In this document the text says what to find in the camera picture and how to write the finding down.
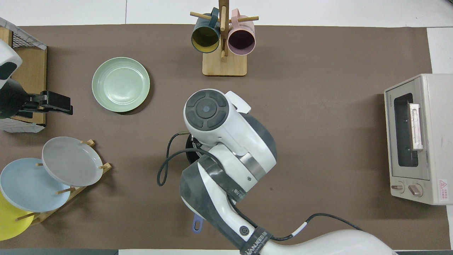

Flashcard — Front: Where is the brown table mat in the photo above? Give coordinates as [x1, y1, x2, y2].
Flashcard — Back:
[0, 24, 452, 250]

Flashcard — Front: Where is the wooden mug tree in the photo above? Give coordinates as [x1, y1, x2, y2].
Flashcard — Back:
[190, 0, 259, 77]

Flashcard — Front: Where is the pink mug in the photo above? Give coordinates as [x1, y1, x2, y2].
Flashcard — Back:
[228, 9, 256, 56]

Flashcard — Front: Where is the grey plate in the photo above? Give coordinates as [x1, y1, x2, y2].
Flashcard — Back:
[42, 136, 104, 187]

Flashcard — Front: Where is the dark teal mug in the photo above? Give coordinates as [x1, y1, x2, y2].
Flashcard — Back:
[191, 8, 221, 54]

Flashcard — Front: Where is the yellow plate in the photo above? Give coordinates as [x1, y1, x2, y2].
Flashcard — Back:
[0, 191, 35, 241]

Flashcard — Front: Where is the wooden plate rack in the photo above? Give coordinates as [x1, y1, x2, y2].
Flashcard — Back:
[16, 139, 112, 225]

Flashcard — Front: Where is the beige toaster oven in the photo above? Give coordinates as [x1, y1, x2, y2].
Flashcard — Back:
[384, 73, 453, 205]

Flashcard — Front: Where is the black pot with blue handle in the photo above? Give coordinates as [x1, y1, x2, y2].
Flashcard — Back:
[185, 134, 205, 234]

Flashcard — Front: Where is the light green plate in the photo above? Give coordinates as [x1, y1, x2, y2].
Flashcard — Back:
[92, 57, 150, 113]

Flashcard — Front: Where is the light blue plate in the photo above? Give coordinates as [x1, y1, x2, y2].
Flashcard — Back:
[0, 158, 71, 213]

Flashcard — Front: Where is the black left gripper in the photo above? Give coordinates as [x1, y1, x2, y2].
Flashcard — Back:
[30, 91, 74, 115]

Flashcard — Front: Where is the white wire mesh basket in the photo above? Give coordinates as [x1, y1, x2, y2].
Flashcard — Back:
[0, 17, 47, 134]

